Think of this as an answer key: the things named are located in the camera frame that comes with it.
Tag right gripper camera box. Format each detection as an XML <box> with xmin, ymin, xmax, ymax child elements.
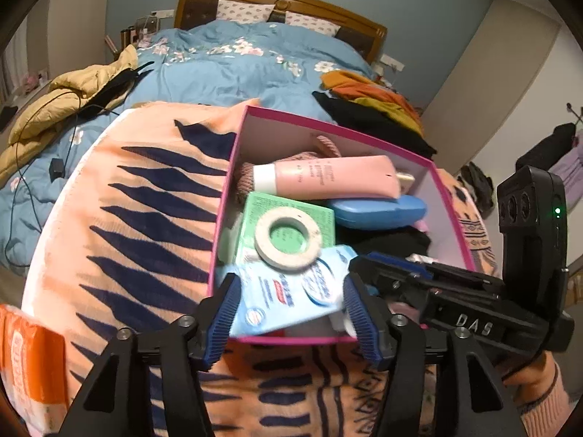
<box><xmin>497</xmin><ymin>166</ymin><xmax>567</xmax><ymax>317</ymax></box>

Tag blue glasses case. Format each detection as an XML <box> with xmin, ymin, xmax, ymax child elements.
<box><xmin>327</xmin><ymin>195</ymin><xmax>427</xmax><ymax>231</ymax></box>

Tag knitted bear plush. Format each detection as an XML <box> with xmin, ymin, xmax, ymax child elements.
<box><xmin>234</xmin><ymin>134</ymin><xmax>342</xmax><ymax>204</ymax></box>

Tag blue floral duvet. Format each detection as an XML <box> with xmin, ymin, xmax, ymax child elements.
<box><xmin>1</xmin><ymin>21</ymin><xmax>372</xmax><ymax>274</ymax></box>

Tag black clothes on bed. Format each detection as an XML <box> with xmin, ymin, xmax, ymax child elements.
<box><xmin>312</xmin><ymin>91</ymin><xmax>438</xmax><ymax>160</ymax></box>

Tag black coat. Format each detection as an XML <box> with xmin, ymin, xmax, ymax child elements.
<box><xmin>515</xmin><ymin>122</ymin><xmax>576</xmax><ymax>171</ymax></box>

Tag white tape roll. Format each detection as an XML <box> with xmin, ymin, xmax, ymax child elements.
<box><xmin>254</xmin><ymin>206</ymin><xmax>322</xmax><ymax>272</ymax></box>

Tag orange snack package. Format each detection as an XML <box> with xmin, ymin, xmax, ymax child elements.
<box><xmin>1</xmin><ymin>304</ymin><xmax>69</xmax><ymax>435</ymax></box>

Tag coat rack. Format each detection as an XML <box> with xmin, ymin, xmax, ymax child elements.
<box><xmin>565</xmin><ymin>103</ymin><xmax>583</xmax><ymax>124</ymax></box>

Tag black cloth in box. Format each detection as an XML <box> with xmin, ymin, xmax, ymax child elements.
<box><xmin>335</xmin><ymin>225</ymin><xmax>431</xmax><ymax>259</ymax></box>

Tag beige puffer jacket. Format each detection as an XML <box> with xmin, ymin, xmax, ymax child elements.
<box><xmin>1</xmin><ymin>46</ymin><xmax>138</xmax><ymax>185</ymax></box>

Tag pink storage box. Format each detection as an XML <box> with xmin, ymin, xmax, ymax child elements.
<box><xmin>208</xmin><ymin>106</ymin><xmax>474</xmax><ymax>346</ymax></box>

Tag orange mustard clothes pile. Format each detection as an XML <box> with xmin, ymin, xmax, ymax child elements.
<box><xmin>320</xmin><ymin>70</ymin><xmax>424</xmax><ymax>137</ymax></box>

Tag wooden headboard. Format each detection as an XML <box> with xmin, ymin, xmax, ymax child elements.
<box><xmin>174</xmin><ymin>0</ymin><xmax>386</xmax><ymax>63</ymax></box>

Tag blue white wipes pack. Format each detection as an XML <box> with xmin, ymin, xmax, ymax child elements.
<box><xmin>216</xmin><ymin>245</ymin><xmax>357</xmax><ymax>338</ymax></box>

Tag pink cream tube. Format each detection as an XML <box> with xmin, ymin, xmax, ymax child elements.
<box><xmin>252</xmin><ymin>154</ymin><xmax>417</xmax><ymax>200</ymax></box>

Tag purple jacket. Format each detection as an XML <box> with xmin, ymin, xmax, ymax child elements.
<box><xmin>549</xmin><ymin>144</ymin><xmax>582</xmax><ymax>194</ymax></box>

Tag patterned pillow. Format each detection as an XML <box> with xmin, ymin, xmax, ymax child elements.
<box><xmin>215</xmin><ymin>0</ymin><xmax>341</xmax><ymax>38</ymax></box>

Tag green box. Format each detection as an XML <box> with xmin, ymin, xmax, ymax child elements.
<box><xmin>231</xmin><ymin>192</ymin><xmax>336</xmax><ymax>264</ymax></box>

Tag black charger cable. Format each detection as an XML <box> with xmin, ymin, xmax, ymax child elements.
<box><xmin>3</xmin><ymin>88</ymin><xmax>125</xmax><ymax>269</ymax></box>

